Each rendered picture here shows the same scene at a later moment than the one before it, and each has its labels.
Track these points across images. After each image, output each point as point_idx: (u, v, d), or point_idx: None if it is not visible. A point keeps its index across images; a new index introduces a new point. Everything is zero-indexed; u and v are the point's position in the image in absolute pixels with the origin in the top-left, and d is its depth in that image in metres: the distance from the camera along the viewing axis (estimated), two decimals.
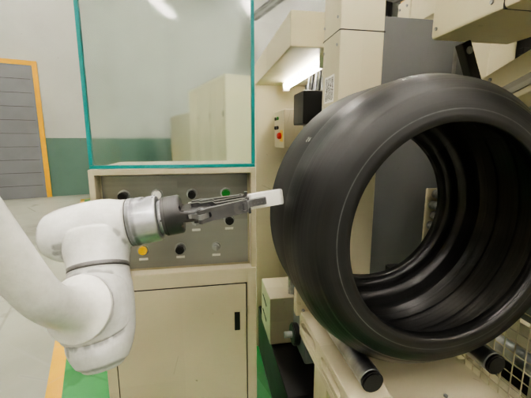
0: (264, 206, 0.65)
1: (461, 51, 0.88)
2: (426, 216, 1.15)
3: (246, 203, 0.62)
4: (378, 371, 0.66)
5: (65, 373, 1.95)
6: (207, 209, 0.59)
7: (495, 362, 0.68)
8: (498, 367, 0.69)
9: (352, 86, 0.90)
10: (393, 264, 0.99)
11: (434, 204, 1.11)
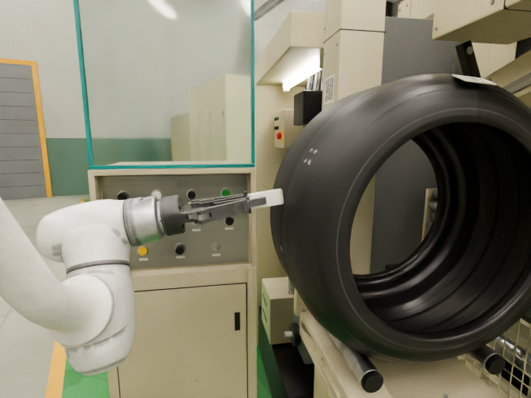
0: (264, 206, 0.65)
1: (461, 51, 0.88)
2: (426, 216, 1.15)
3: (246, 203, 0.62)
4: (359, 383, 0.65)
5: (64, 373, 1.95)
6: (207, 209, 0.59)
7: (495, 369, 0.69)
8: (498, 363, 0.68)
9: (352, 86, 0.90)
10: (393, 264, 0.99)
11: (434, 204, 1.11)
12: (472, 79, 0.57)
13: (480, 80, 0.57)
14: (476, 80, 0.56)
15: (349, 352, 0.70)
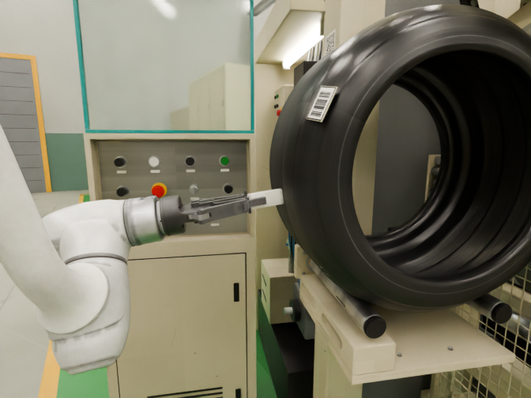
0: (264, 206, 0.65)
1: (465, 4, 0.86)
2: (428, 183, 1.13)
3: (246, 203, 0.62)
4: (367, 314, 0.63)
5: None
6: (207, 209, 0.59)
7: (507, 312, 0.67)
8: (501, 317, 0.66)
9: None
10: (395, 227, 0.97)
11: (437, 169, 1.09)
12: (321, 107, 0.53)
13: (325, 99, 0.53)
14: (325, 109, 0.52)
15: (365, 301, 0.69)
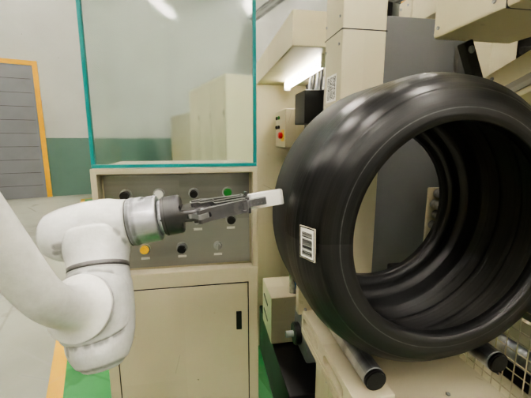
0: (264, 206, 0.65)
1: (463, 50, 0.88)
2: (427, 215, 1.15)
3: (246, 203, 0.62)
4: None
5: (65, 372, 1.95)
6: (207, 209, 0.59)
7: (502, 361, 0.69)
8: (498, 366, 0.69)
9: (354, 85, 0.90)
10: (394, 263, 0.99)
11: (436, 203, 1.11)
12: (308, 247, 0.57)
13: (310, 241, 0.57)
14: (313, 251, 0.56)
15: (348, 358, 0.71)
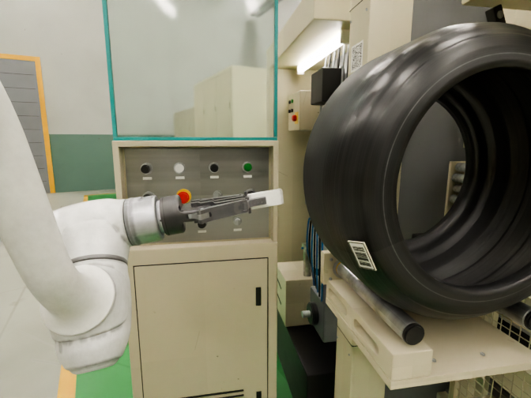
0: (264, 206, 0.65)
1: (491, 16, 0.88)
2: (449, 189, 1.15)
3: (246, 203, 0.62)
4: None
5: None
6: (207, 209, 0.59)
7: None
8: None
9: (381, 51, 0.90)
10: (419, 234, 0.99)
11: (458, 176, 1.11)
12: (364, 258, 0.60)
13: (363, 253, 0.59)
14: (370, 260, 0.59)
15: (384, 321, 0.71)
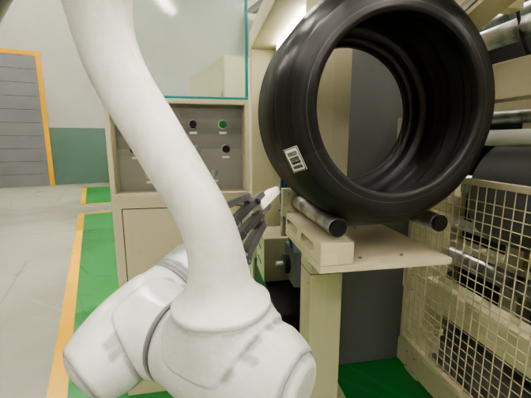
0: (266, 195, 0.64)
1: None
2: None
3: (242, 195, 0.62)
4: (337, 235, 0.82)
5: (75, 315, 2.11)
6: None
7: (442, 220, 0.85)
8: (440, 226, 0.85)
9: None
10: None
11: None
12: (297, 161, 0.76)
13: (296, 155, 0.76)
14: (302, 161, 0.76)
15: (320, 225, 0.87)
